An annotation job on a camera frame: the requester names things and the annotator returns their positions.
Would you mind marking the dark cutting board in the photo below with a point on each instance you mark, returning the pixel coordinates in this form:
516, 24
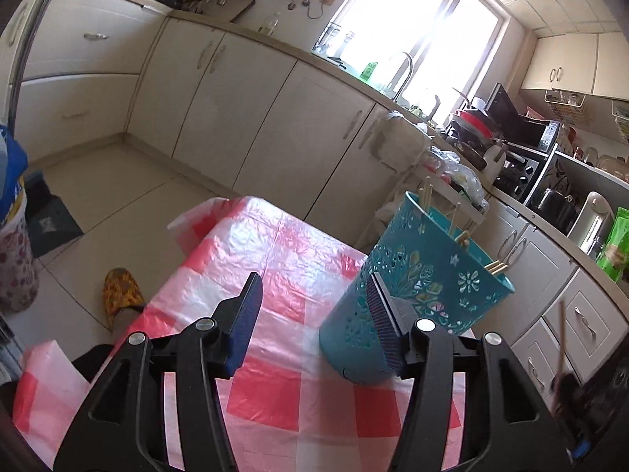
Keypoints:
228, 10

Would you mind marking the white bag on cabinet door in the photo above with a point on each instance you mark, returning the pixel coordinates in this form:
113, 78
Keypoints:
398, 143

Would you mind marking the white rolling storage cart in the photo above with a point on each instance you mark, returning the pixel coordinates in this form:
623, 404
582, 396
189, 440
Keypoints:
443, 183

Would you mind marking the stack of pans red lid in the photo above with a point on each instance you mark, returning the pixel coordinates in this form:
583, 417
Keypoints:
471, 132

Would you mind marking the white plastic jug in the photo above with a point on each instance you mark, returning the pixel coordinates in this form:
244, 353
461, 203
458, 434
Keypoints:
494, 158

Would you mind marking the teal perforated utensil bucket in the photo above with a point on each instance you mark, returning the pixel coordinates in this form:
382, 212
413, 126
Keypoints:
422, 263

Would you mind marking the wooden chopstick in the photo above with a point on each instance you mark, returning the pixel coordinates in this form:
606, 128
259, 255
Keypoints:
557, 379

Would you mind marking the steel pot on shelf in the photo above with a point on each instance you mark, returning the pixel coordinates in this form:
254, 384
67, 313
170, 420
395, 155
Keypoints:
557, 209

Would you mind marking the chrome kitchen faucet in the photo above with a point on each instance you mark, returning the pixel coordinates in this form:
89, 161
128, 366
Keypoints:
401, 79

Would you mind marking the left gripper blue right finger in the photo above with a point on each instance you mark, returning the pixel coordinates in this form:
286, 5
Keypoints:
393, 319

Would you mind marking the blue white plastic bag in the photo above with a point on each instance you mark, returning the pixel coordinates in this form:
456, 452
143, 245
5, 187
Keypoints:
14, 162

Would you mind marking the red white checkered tablecloth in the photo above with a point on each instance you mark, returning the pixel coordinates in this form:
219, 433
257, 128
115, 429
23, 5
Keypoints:
286, 409

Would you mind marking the green dish soap bottle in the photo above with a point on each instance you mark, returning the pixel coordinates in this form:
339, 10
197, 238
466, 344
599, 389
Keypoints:
367, 72

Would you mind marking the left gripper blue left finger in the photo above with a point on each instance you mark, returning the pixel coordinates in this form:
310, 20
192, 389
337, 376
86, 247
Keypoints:
236, 319

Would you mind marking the clear plastic oil bottle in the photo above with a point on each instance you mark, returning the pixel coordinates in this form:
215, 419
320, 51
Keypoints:
268, 27

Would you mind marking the yellow patterned slipper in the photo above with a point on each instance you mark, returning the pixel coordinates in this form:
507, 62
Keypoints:
120, 292

